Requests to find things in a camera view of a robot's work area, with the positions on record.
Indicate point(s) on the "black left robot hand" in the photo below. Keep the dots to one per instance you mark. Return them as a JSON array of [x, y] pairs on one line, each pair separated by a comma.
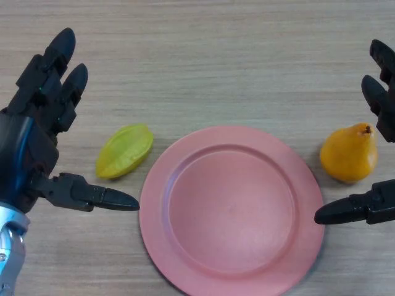
[[27, 142]]

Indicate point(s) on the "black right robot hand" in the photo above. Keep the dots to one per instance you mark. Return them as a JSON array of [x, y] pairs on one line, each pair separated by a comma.
[[382, 101]]

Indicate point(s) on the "yellow starfruit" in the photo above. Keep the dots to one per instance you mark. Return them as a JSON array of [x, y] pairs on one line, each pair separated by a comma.
[[125, 151]]

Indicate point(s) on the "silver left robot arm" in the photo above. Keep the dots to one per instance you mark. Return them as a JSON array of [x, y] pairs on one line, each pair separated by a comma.
[[10, 246]]

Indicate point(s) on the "pink round plate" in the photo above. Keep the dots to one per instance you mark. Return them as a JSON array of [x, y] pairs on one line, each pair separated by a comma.
[[231, 212]]

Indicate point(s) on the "orange yellow pear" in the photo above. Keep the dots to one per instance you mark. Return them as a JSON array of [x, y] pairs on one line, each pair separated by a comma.
[[350, 155]]

